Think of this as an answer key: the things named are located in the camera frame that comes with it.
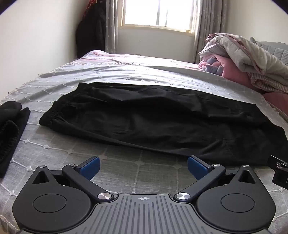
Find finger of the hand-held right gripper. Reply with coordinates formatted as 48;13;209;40
269;155;288;188

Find beige quilt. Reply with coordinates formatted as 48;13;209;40
198;33;288;94

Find hanging black clothing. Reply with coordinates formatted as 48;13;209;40
75;0;106;59

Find pink bed sheet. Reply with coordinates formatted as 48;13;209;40
76;50;141;66

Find grey-blue cloth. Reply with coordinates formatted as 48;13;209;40
203;56;224;75

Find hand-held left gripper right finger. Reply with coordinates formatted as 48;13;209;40
173;155;259;201

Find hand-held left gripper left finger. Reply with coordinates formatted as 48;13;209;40
31;156;115;202

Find black pants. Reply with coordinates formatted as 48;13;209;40
39;82;288;167

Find hanging red cloth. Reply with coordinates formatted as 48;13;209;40
83;0;95;18

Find folded black clothes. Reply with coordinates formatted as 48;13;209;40
0;100;31;179

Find bed with grey grid bedspread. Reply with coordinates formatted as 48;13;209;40
0;49;288;231

